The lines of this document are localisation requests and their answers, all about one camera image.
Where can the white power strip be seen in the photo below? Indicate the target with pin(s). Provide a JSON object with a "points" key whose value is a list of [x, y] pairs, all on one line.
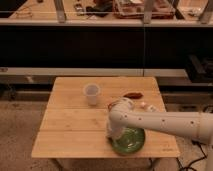
{"points": [[148, 107]]}

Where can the brown tray on shelf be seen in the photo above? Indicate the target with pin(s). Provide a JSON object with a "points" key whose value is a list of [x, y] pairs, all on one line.
{"points": [[162, 9]]}

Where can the translucent plastic cup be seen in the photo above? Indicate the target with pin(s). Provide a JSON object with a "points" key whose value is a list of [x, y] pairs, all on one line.
{"points": [[91, 92]]}

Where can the brown chocolate bar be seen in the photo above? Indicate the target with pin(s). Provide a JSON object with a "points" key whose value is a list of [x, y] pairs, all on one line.
{"points": [[111, 105]]}

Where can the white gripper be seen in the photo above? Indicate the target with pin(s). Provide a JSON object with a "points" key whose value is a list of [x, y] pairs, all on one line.
{"points": [[114, 133]]}

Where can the wooden table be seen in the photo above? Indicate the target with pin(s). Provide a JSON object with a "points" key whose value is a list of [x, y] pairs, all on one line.
{"points": [[74, 132]]}

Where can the black box at right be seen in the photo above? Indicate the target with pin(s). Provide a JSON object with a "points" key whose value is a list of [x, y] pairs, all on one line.
{"points": [[199, 70]]}

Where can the small brown snack bar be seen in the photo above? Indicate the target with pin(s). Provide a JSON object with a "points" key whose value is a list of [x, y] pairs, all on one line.
{"points": [[133, 95]]}

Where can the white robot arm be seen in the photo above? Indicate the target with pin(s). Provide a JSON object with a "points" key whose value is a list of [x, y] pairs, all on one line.
{"points": [[196, 126]]}

